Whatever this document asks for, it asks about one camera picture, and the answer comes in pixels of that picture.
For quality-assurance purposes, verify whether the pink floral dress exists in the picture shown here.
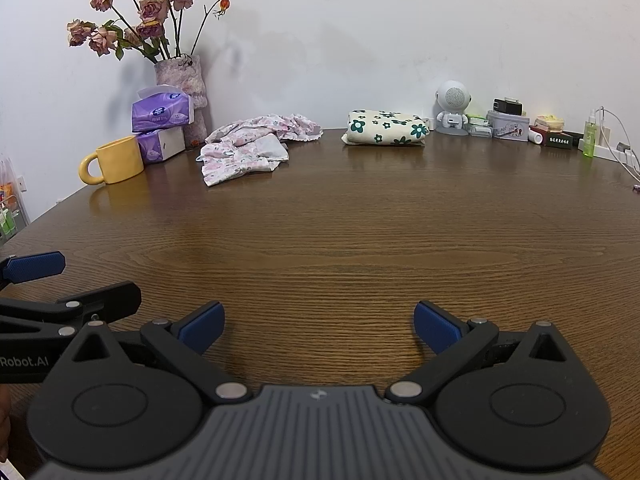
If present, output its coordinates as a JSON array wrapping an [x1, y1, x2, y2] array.
[[196, 113, 324, 188]]

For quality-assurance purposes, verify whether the white power strip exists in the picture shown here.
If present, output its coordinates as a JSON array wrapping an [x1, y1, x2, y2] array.
[[578, 140, 640, 168]]

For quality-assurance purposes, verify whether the wire rack with bottles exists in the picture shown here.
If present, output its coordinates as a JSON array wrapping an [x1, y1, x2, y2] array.
[[0, 152, 31, 246]]

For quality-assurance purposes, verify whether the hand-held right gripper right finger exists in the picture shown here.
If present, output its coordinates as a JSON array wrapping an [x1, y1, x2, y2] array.
[[386, 301, 582, 406]]

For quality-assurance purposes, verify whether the yellow mug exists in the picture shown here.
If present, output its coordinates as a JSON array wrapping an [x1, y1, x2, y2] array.
[[80, 136, 147, 186]]

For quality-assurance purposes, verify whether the green spray bottle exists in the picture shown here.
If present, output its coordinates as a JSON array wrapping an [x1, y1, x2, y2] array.
[[582, 108, 599, 158]]

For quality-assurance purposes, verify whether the white cable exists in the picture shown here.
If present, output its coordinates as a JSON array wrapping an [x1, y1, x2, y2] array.
[[602, 106, 640, 181]]

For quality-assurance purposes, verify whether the pink fuzzy vase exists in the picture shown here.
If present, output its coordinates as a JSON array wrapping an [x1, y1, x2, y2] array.
[[154, 54, 208, 150]]

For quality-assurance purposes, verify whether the folded cream floral cloth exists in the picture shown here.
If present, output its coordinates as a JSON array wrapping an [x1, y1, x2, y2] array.
[[342, 109, 430, 147]]

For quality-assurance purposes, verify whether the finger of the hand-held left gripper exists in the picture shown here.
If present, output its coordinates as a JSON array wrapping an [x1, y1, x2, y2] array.
[[0, 252, 66, 289], [0, 281, 142, 337]]

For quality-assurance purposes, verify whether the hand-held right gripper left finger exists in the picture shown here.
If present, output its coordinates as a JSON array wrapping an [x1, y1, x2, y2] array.
[[59, 301, 252, 406]]

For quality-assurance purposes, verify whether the white robot-shaped speaker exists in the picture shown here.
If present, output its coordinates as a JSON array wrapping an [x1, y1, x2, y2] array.
[[434, 80, 475, 137]]

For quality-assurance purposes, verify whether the dark label box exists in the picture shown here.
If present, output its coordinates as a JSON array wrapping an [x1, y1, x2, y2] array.
[[542, 131, 585, 151]]

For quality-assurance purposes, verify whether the purple white tissue pack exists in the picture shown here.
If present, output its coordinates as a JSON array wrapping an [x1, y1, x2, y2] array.
[[136, 126, 186, 163]]

